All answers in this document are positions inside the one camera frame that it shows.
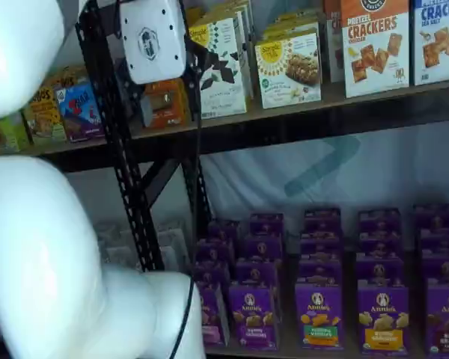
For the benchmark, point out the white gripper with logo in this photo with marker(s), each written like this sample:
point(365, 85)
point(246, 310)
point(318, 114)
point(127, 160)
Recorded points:
point(153, 41)

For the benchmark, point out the purple Annie's box pink patch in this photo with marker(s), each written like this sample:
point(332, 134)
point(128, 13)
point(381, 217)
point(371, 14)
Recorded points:
point(211, 329)

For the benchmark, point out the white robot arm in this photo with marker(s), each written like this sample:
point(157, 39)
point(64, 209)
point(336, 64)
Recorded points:
point(41, 243)

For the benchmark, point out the orange Revival snack box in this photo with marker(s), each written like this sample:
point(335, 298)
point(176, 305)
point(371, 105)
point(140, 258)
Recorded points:
point(194, 13)
point(168, 108)

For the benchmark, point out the Simple Mills sweet thins box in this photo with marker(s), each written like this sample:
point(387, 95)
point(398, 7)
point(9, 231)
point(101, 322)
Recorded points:
point(228, 104)
point(250, 75)
point(239, 4)

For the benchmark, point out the blue Z Bar box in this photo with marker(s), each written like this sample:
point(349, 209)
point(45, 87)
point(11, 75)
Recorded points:
point(80, 116)

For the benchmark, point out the yellow Bobo's box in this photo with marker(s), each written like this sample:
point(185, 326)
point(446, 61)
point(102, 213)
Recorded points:
point(69, 76)
point(45, 119)

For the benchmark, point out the yellow Simple Mills bars box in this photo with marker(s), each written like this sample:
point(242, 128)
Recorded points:
point(288, 71)
point(292, 30)
point(299, 18)

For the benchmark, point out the purple Annie's snack box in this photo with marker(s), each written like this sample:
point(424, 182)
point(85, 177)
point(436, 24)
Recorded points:
point(262, 248)
point(256, 273)
point(436, 217)
point(322, 220)
point(445, 267)
point(213, 275)
point(224, 232)
point(439, 243)
point(215, 252)
point(379, 271)
point(265, 224)
point(379, 220)
point(320, 269)
point(379, 245)
point(320, 245)

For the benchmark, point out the red orange crackers box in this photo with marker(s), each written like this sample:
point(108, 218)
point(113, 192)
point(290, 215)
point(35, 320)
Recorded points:
point(333, 45)

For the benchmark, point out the white snack box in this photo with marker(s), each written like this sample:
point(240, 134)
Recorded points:
point(174, 254)

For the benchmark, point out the green Bobo's box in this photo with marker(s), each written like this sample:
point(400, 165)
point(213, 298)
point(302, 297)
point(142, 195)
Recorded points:
point(7, 134)

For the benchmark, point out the orange pretzel crackers cheddar box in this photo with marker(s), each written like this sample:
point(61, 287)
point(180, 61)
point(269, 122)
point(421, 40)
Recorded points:
point(376, 48)

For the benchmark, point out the purple Annie's box violet patch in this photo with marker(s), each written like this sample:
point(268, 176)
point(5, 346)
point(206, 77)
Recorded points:
point(252, 318)

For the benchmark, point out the blue crackers sea salt box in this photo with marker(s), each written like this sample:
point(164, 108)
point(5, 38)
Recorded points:
point(439, 41)

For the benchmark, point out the purple Annie's box green patch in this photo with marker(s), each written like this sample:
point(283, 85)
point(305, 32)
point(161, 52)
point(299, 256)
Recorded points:
point(320, 318)

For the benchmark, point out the purple Annie's box yellow patch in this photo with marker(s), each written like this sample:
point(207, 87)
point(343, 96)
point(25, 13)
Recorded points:
point(383, 321)

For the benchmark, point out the purple Annie's box brown patch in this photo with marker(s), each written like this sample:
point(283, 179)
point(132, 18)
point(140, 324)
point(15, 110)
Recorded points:
point(447, 318)

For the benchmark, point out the white backdrop cloth teal logo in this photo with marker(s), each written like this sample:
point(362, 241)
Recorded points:
point(396, 168)

